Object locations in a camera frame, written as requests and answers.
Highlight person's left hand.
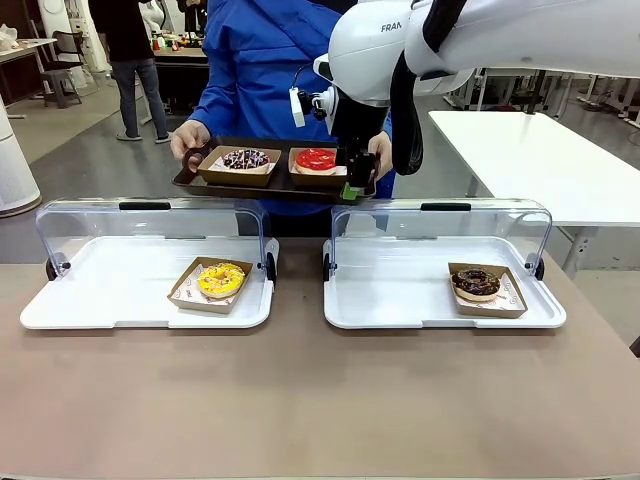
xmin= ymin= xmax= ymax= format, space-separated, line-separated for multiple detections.
xmin=367 ymin=131 xmax=397 ymax=180

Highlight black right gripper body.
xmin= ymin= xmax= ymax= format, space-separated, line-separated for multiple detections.
xmin=328 ymin=88 xmax=392 ymax=156

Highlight wooden background desk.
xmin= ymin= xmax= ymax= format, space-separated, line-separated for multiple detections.
xmin=0 ymin=37 xmax=59 ymax=121

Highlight dark chocolate donut in tray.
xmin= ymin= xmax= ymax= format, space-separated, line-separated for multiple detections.
xmin=447 ymin=261 xmax=529 ymax=319

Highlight yellow donut in tray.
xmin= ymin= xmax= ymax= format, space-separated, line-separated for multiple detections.
xmin=166 ymin=256 xmax=255 ymax=316

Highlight yellow sprinkled donut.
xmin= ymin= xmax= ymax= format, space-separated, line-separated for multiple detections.
xmin=196 ymin=261 xmax=247 ymax=300

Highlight person in blue jacket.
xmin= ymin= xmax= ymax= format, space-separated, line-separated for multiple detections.
xmin=187 ymin=0 xmax=396 ymax=236

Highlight dark brown serving tray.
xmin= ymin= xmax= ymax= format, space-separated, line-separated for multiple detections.
xmin=171 ymin=136 xmax=379 ymax=206

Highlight black arm cable sleeve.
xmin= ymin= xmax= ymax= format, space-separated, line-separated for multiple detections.
xmin=388 ymin=0 xmax=464 ymax=177

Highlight white display case base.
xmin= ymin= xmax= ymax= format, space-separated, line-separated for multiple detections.
xmin=19 ymin=235 xmax=281 ymax=331
xmin=322 ymin=235 xmax=568 ymax=331

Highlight white side table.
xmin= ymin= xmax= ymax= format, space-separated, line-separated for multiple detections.
xmin=427 ymin=109 xmax=640 ymax=281

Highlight background person in black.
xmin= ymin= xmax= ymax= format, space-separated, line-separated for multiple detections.
xmin=87 ymin=0 xmax=173 ymax=145

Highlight red glazed donut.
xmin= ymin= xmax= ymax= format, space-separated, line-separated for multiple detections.
xmin=293 ymin=147 xmax=339 ymax=176

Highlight person's left forearm blue sleeve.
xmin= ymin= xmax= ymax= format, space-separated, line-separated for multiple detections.
xmin=377 ymin=107 xmax=397 ymax=144

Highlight dark chocolate sprinkled donut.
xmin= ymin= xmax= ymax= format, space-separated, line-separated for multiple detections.
xmin=450 ymin=266 xmax=502 ymax=303

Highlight person's right forearm blue sleeve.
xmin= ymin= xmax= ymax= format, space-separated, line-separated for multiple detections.
xmin=187 ymin=84 xmax=229 ymax=137

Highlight white cylindrical appliance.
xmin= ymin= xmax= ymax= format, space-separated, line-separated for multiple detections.
xmin=0 ymin=92 xmax=43 ymax=218

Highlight person's right hand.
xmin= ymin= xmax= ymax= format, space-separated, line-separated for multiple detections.
xmin=169 ymin=120 xmax=215 ymax=170

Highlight dark background table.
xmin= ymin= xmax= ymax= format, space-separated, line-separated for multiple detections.
xmin=151 ymin=34 xmax=210 ymax=112

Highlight clear display case lid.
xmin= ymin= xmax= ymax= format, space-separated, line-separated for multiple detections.
xmin=34 ymin=196 xmax=274 ymax=282
xmin=330 ymin=197 xmax=554 ymax=281

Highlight chocolate donut pink white sprinkles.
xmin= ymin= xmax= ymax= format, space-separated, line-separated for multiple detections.
xmin=221 ymin=147 xmax=272 ymax=173

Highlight black office chair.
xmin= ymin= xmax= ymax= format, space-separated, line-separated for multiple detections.
xmin=38 ymin=29 xmax=100 ymax=110

